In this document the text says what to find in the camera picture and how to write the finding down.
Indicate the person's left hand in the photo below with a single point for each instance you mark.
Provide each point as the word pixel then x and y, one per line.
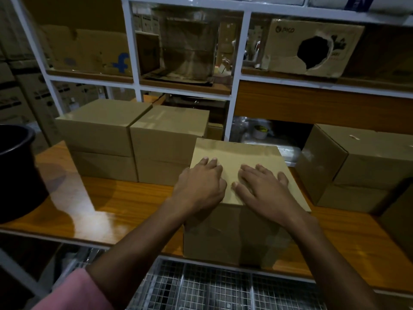
pixel 200 187

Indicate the black plastic bucket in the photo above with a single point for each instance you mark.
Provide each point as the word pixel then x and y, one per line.
pixel 16 177

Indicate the dark brown cardboard box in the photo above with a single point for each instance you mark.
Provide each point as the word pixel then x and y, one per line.
pixel 384 51

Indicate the white carton with handwriting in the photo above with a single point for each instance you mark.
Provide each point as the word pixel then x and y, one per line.
pixel 329 3

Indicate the pink left shirt sleeve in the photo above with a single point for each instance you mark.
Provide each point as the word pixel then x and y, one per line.
pixel 74 293

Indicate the Pico box with hole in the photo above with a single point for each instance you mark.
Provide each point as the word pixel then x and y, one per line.
pixel 284 51

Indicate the stack of large appliance cartons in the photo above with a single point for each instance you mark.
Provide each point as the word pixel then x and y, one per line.
pixel 19 93

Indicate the clear crumpled plastic bag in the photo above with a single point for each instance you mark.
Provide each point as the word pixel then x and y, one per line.
pixel 240 129

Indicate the person's right hand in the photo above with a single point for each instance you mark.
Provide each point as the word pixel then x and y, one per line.
pixel 271 196

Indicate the person's left forearm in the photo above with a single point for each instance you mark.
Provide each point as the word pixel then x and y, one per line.
pixel 138 251

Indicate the person's right forearm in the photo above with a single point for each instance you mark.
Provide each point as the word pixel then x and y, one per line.
pixel 332 267

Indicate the orange white sticker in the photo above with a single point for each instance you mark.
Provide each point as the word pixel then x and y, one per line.
pixel 355 137

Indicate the white plastic pack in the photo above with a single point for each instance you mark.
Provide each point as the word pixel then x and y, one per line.
pixel 287 151

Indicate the white metal shelf rack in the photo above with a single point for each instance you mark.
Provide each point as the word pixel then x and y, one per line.
pixel 129 45

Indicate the crumpled brown cardboard box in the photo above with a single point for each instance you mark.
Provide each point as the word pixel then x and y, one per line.
pixel 190 51

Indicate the white tape roll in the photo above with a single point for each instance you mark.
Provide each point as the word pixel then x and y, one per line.
pixel 260 132

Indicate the wooden drawer panel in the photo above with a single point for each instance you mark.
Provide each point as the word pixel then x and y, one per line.
pixel 322 106

